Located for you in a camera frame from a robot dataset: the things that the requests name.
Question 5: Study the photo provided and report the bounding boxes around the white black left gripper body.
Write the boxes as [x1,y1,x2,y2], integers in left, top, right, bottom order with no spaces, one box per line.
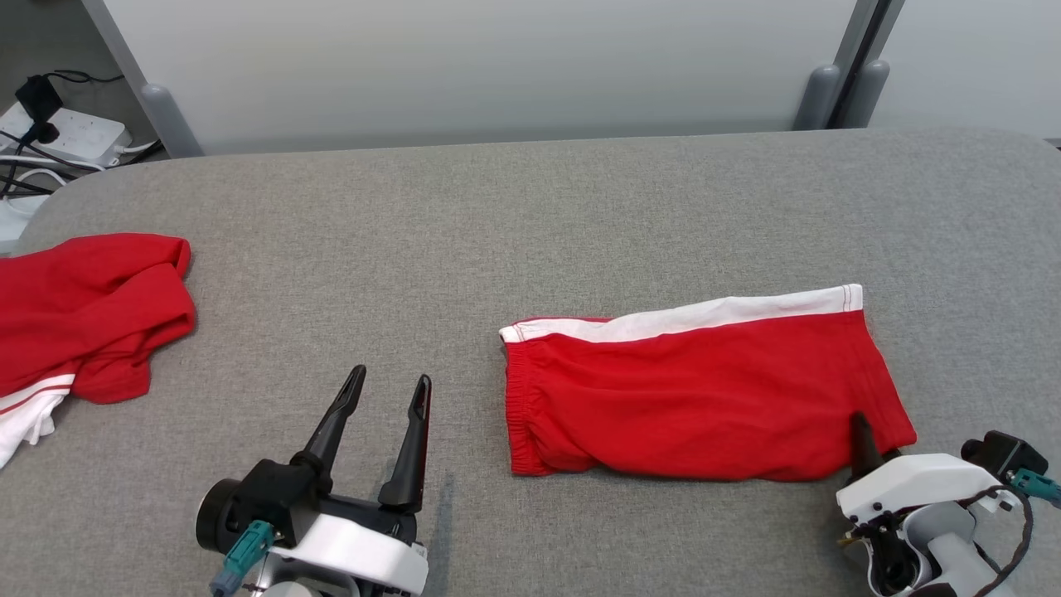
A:
[196,478,430,595]

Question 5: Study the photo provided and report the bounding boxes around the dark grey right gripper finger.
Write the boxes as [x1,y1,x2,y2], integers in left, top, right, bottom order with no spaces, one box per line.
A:
[850,411,887,478]

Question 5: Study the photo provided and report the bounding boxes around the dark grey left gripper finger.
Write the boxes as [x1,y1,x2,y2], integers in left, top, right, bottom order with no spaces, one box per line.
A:
[378,374,434,514]
[289,364,368,492]

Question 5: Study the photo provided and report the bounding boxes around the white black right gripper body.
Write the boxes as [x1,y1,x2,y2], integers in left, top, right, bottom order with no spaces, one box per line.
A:
[835,453,1021,531]

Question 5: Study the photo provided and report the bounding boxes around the red shorts white trim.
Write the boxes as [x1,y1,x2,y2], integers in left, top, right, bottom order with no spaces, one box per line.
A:
[499,284,918,483]

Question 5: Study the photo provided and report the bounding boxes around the red jersey white sleeves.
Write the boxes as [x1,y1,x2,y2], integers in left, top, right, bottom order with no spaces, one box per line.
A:
[0,233,196,469]

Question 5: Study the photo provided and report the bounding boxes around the grey partition foot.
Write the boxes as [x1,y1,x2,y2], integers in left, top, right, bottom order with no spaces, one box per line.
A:
[841,60,891,130]
[792,65,843,132]
[139,82,205,159]

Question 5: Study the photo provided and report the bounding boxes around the white flat floor box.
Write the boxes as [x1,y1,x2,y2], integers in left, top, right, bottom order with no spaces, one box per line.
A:
[0,194,52,255]

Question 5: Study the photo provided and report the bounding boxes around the white power strip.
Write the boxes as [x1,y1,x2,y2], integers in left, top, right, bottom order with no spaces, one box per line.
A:
[0,101,133,167]

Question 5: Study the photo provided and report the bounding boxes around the wide white partition panel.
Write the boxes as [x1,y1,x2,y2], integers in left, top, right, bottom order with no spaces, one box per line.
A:
[99,0,860,156]

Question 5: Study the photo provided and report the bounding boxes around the narrow white partition panel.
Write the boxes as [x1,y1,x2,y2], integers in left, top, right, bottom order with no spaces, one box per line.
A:
[869,0,1061,139]

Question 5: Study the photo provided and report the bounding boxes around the black plug adapter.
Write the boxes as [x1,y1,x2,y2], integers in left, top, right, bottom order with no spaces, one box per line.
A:
[14,73,64,144]

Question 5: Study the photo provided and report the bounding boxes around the black left cable teal connector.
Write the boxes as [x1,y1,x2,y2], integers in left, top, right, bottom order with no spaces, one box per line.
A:
[210,520,276,597]

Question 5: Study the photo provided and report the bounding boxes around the black cable teal connector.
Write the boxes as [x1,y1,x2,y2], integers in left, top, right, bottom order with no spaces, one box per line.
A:
[210,520,276,597]
[1008,468,1061,509]

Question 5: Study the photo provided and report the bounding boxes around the black right cable teal connector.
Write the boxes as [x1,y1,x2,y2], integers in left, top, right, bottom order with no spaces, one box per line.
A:
[1008,468,1061,509]

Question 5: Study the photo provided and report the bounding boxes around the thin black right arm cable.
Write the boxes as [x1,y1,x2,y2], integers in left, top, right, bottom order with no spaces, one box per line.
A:
[953,488,1037,597]

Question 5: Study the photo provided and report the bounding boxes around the white floor cable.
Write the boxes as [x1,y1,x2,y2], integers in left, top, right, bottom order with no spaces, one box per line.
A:
[0,153,106,197]

